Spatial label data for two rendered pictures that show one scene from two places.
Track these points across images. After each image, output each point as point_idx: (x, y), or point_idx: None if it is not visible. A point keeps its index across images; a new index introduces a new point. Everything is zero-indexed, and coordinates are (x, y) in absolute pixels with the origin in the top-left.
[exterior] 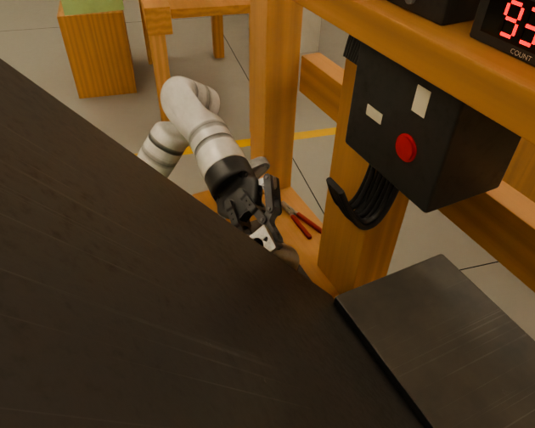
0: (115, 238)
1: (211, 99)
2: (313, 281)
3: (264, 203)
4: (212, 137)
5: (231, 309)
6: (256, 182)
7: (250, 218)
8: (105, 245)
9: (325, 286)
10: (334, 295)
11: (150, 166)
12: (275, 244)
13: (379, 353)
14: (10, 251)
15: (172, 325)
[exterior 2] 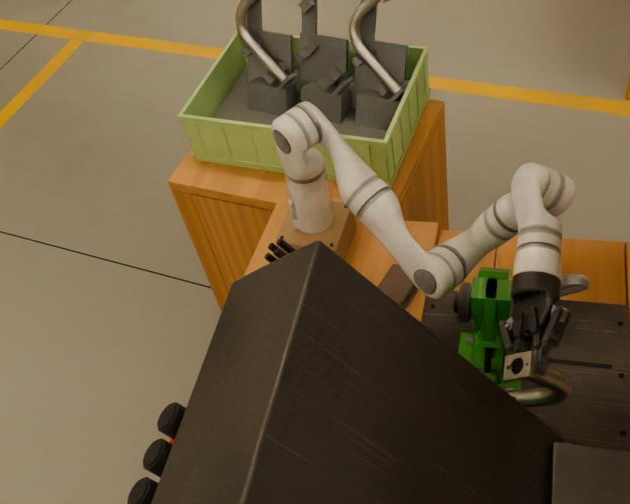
0: (347, 378)
1: (561, 196)
2: None
3: None
4: (534, 245)
5: (395, 425)
6: (549, 307)
7: (612, 298)
8: (340, 383)
9: None
10: None
11: (485, 232)
12: (530, 373)
13: (552, 503)
14: (303, 386)
15: (350, 425)
